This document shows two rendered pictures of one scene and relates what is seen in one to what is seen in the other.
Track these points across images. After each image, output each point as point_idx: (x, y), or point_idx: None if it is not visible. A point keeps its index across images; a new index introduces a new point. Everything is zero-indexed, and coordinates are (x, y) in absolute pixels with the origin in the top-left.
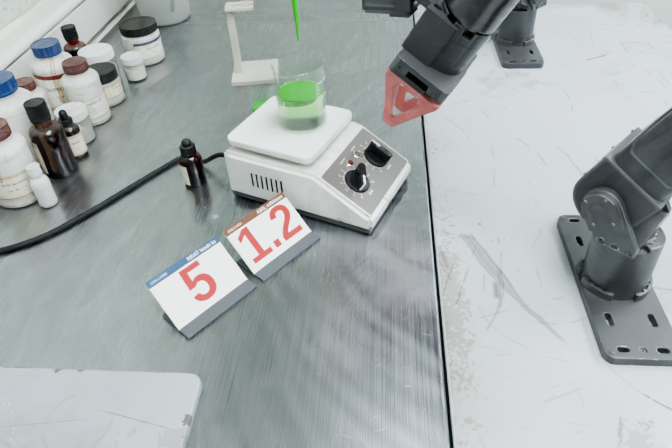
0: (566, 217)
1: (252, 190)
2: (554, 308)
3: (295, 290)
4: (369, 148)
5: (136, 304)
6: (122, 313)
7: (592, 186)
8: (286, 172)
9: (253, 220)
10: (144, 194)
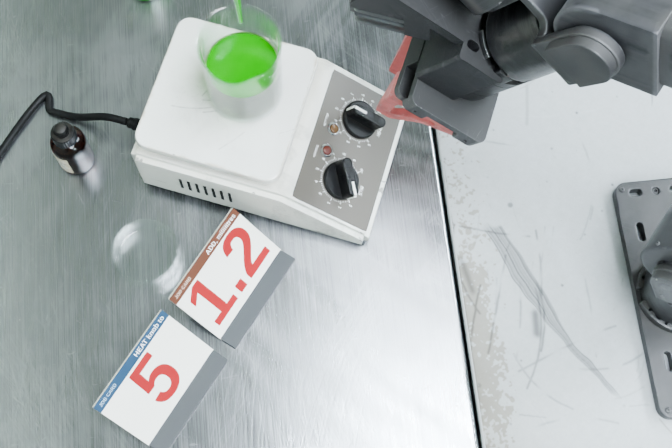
0: (626, 187)
1: (180, 190)
2: (605, 344)
3: (281, 357)
4: (350, 115)
5: (75, 409)
6: (61, 426)
7: (666, 259)
8: (239, 189)
9: (204, 267)
10: (5, 196)
